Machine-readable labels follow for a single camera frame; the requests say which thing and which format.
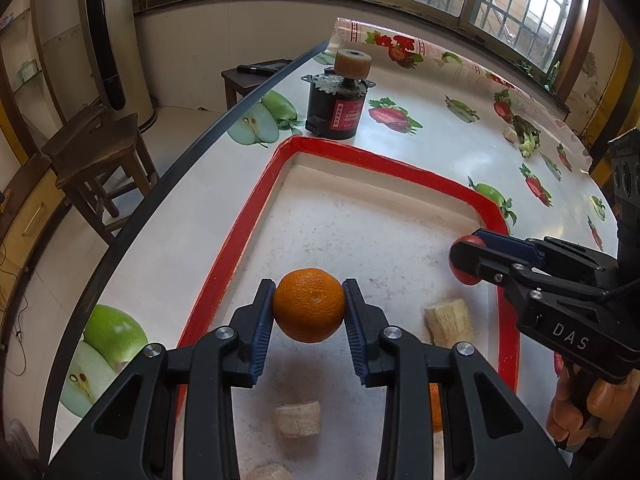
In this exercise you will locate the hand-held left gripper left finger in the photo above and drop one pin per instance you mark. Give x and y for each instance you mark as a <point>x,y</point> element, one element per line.
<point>262,332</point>

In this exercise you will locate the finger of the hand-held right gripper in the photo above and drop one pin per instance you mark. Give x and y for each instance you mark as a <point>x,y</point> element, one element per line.
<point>487,265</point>
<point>510,247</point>

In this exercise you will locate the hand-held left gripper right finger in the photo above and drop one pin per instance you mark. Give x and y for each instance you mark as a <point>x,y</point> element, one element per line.
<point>354,332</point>

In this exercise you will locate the red cherry tomato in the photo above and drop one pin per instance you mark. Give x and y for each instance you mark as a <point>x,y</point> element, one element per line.
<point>460,275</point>

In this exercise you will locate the large orange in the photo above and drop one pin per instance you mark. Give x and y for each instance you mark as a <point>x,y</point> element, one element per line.
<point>436,410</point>
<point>309,305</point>

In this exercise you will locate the cork block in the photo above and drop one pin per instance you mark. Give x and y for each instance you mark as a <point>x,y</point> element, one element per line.
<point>448,321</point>

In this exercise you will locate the beige loofah piece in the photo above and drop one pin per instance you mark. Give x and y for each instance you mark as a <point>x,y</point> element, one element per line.
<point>267,473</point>
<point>298,418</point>

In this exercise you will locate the red rimmed white tray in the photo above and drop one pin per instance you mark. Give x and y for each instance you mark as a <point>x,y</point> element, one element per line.
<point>375,220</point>

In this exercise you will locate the person's right hand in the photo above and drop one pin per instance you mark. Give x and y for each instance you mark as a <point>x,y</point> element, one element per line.
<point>607,402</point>

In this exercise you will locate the green leafy vegetable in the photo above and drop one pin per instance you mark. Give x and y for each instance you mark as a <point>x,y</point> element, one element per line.
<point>528,137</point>

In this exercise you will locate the fruit printed tablecloth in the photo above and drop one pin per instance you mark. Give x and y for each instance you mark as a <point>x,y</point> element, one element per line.
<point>430,110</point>

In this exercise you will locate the green bottle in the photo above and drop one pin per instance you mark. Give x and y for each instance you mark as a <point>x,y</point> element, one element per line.
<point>555,74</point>

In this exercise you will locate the black motor with red label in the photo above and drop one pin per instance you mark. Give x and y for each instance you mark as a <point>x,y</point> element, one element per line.
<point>335,115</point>

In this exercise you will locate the brown wooden stool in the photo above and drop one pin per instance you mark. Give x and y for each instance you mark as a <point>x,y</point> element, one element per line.
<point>95,150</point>

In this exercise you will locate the small dark wooden table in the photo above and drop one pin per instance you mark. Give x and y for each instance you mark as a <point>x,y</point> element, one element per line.
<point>240,82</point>

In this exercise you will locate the yellow wooden cabinet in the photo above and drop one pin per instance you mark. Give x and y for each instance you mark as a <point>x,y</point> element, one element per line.
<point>30,215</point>

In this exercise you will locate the black remote control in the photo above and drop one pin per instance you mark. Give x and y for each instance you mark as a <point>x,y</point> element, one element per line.
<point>257,68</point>

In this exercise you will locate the tall standing air conditioner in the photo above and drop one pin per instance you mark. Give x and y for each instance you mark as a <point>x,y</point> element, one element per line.
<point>125,35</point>

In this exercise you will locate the green box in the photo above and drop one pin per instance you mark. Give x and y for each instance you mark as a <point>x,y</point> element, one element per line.
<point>26,74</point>

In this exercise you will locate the wall shelf unit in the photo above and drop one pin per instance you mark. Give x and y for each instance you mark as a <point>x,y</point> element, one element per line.
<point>30,110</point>

